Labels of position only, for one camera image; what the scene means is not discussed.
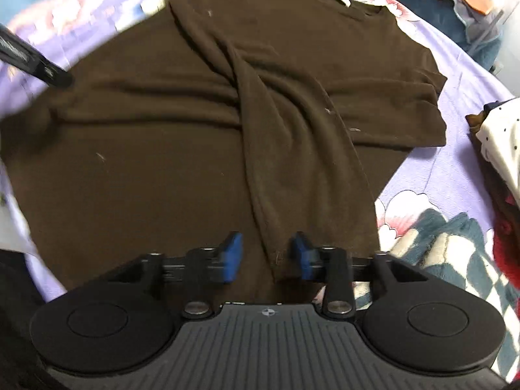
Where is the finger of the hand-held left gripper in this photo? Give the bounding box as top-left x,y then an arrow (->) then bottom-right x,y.
0,23 -> 74,88

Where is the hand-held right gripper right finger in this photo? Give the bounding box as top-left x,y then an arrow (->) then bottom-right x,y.
288,231 -> 429,320

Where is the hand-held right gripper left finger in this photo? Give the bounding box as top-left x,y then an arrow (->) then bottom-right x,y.
108,231 -> 244,320

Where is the dark brown sweater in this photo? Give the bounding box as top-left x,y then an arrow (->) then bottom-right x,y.
0,0 -> 448,305

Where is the pile of patterned clothes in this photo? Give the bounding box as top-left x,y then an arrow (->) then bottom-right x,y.
465,97 -> 520,212

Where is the teal and white fuzzy blanket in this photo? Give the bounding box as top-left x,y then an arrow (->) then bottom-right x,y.
353,207 -> 520,383

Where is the white cloth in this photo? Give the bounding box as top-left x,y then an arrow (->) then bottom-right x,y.
0,162 -> 39,256

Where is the purple floral bed sheet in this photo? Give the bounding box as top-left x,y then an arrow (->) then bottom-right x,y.
0,0 -> 520,293

